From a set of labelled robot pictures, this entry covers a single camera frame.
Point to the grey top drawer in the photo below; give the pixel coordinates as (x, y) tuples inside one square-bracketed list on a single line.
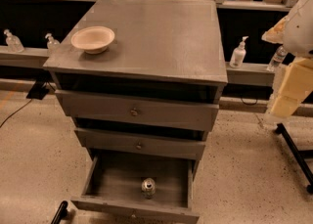
[(183, 115)]

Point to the silver 7up can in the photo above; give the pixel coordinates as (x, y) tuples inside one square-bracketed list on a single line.
[(148, 188)]

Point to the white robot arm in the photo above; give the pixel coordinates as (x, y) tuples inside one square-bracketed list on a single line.
[(293, 83)]

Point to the grey middle drawer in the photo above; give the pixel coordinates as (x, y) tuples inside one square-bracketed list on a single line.
[(139, 144)]

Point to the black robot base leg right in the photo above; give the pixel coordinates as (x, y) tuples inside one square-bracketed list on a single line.
[(301, 156)]

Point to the clear plastic water bottle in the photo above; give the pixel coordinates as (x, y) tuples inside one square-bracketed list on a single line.
[(277, 58)]

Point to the white pump lotion bottle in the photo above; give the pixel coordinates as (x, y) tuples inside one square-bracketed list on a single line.
[(238, 54)]

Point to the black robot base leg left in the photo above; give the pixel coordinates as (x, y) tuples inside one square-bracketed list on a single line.
[(61, 213)]

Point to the grey wooden drawer cabinet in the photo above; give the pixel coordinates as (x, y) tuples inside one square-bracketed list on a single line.
[(163, 49)]

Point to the beige paper bowl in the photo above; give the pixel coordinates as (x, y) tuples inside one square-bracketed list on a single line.
[(93, 39)]

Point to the grey open bottom drawer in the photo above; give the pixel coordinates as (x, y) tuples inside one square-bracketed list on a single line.
[(114, 185)]

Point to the black floor power box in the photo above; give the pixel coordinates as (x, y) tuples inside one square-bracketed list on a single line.
[(38, 91)]

